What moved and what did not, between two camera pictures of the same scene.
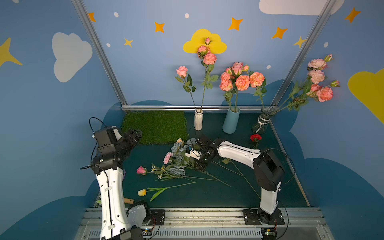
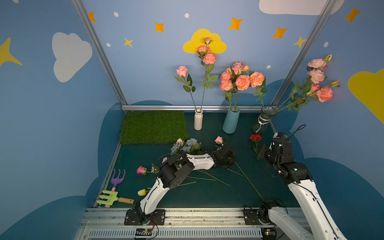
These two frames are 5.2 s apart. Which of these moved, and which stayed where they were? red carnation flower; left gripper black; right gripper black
Moved: right gripper black; left gripper black
Stayed: red carnation flower
